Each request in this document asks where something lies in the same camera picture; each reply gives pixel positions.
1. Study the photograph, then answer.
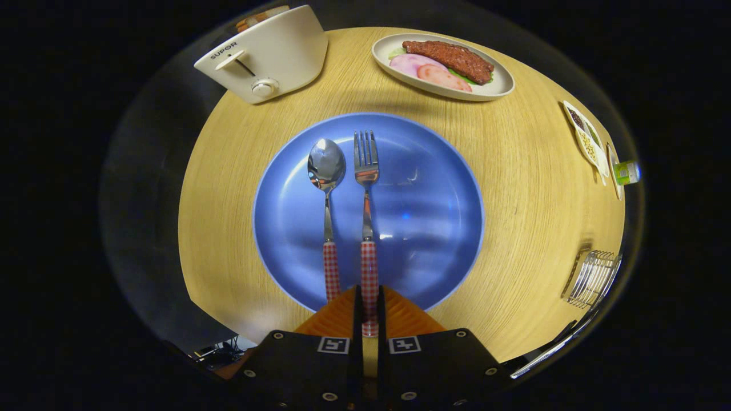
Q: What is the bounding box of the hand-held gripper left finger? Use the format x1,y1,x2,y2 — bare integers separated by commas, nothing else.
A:
228,285,364,411

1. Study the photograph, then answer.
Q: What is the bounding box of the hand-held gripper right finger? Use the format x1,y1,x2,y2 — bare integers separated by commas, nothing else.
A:
377,285,513,411

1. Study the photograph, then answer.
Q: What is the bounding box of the fork with red checked handle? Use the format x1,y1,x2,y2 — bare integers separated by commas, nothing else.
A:
353,130,380,337

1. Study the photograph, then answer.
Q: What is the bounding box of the spoon with red checked handle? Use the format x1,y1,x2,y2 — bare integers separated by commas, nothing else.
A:
307,138,347,303

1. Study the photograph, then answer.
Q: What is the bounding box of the silver metal bar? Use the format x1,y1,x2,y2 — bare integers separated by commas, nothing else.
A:
510,311,600,380

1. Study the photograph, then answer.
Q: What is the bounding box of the round blue plate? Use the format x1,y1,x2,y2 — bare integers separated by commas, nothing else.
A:
253,112,485,313

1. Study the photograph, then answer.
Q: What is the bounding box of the silver metal cutlery rack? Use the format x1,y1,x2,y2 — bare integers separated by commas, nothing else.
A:
561,249,623,309

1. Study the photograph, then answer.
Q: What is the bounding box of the small white dish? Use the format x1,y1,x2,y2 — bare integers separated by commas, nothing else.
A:
605,143,624,200

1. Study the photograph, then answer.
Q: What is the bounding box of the small green label bottle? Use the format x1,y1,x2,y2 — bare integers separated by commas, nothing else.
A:
614,161,641,186

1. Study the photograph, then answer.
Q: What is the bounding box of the white divided bean tray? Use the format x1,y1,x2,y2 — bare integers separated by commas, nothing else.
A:
563,100,610,186

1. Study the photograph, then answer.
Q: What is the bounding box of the oval beige food plate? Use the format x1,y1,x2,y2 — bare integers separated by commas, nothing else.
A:
372,33,515,102

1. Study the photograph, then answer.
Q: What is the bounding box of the reddish pink ham slice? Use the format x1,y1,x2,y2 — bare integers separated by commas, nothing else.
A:
417,63,473,93

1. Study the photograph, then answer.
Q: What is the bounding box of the pale pink ham slice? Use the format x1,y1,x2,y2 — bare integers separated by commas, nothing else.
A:
389,53,446,79

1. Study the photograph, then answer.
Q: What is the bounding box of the brown steak piece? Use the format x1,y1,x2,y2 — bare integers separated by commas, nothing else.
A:
402,40,495,85

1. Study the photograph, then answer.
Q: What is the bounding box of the green lettuce leaf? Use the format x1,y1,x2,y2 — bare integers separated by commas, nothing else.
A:
388,48,493,86

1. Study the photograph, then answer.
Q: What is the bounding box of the cream white toaster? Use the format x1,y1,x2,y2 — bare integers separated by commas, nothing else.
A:
194,5,329,105

